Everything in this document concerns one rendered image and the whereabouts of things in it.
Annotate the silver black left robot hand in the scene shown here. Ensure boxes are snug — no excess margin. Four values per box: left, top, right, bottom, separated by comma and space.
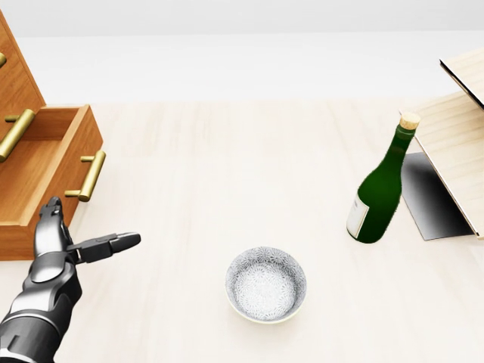
8, 195, 142, 319

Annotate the open wooden drawer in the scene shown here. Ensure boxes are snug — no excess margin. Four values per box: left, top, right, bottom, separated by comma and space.
0, 104, 105, 262

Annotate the wooden cabinet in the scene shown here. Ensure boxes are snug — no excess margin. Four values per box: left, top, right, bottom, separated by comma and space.
0, 10, 47, 164

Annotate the patterned grey white bowl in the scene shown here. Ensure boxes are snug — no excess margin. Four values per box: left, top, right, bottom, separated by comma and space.
225, 246, 309, 324

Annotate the green corked glass bottle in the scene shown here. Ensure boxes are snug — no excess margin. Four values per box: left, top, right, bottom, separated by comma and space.
345, 112, 422, 245

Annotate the pale wooden folding stand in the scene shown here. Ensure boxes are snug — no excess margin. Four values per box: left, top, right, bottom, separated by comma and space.
398, 48, 484, 242

